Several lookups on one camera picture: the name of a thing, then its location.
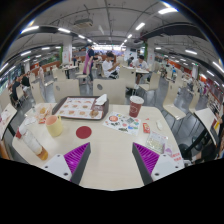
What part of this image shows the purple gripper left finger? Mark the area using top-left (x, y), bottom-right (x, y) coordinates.
top-left (42, 143), bottom-right (91, 185)

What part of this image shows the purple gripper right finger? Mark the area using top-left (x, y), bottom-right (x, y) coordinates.
top-left (132, 143), bottom-right (182, 185)

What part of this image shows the clear plastic packet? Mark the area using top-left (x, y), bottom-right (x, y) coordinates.
top-left (146, 131), bottom-right (168, 154)

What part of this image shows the red round coaster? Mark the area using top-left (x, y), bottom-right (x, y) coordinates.
top-left (76, 126), bottom-right (92, 139)

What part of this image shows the small red packet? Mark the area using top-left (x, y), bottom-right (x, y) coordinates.
top-left (143, 123), bottom-right (150, 133)

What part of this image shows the yellow plastic cup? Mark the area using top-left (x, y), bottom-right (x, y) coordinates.
top-left (45, 115), bottom-right (63, 137)

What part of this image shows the colourful sticker sheet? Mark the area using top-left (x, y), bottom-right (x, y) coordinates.
top-left (103, 112), bottom-right (141, 136)

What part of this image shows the brown food tray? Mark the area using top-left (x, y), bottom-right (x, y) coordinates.
top-left (52, 96), bottom-right (109, 120)

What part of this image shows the snack wrapper on table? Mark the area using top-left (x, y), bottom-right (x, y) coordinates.
top-left (35, 104), bottom-right (52, 124)

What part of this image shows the beige chair right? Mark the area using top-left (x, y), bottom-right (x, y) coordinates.
top-left (163, 82), bottom-right (186, 120)

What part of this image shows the beige chair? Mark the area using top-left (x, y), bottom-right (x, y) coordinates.
top-left (163, 82), bottom-right (186, 120)
top-left (93, 79), bottom-right (126, 105)
top-left (53, 79), bottom-right (80, 102)

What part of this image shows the red paper cup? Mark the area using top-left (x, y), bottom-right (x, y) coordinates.
top-left (129, 96), bottom-right (144, 117)

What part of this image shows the beige chair left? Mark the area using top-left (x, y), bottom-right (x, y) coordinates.
top-left (53, 79), bottom-right (80, 102)

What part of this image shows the beige chair centre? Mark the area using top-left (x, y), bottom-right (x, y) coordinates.
top-left (93, 79), bottom-right (126, 105)

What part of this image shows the standing person purple apron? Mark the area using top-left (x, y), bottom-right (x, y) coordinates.
top-left (83, 44), bottom-right (94, 80)

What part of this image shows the seated person right background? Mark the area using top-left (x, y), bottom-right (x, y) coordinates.
top-left (133, 55), bottom-right (149, 83)

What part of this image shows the seated person white shirt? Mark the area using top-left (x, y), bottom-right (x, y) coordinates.
top-left (102, 52), bottom-right (119, 79)

